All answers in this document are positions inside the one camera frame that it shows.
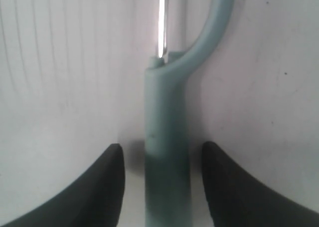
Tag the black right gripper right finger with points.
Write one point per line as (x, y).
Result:
(237, 199)

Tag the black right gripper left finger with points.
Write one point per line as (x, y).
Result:
(92, 200)

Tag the teal handled peeler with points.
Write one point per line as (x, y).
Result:
(167, 164)

